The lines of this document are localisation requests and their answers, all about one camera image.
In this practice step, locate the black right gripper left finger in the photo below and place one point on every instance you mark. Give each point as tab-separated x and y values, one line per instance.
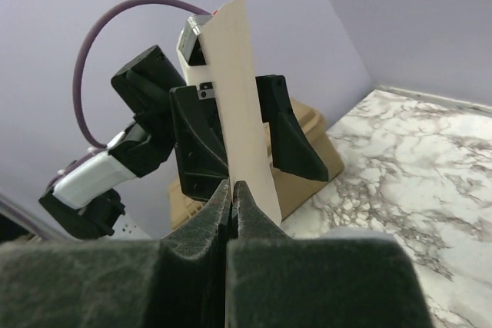
177	281

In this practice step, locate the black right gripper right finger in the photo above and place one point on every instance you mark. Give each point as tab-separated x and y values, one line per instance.
346	280

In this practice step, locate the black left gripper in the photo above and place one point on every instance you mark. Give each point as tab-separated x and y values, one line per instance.
200	152

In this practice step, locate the beige paper letter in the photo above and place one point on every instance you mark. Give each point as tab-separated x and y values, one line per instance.
226	44

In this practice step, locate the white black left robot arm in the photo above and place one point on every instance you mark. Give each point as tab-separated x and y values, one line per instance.
169	118

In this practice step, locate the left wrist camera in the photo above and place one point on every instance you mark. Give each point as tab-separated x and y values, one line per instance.
189	51

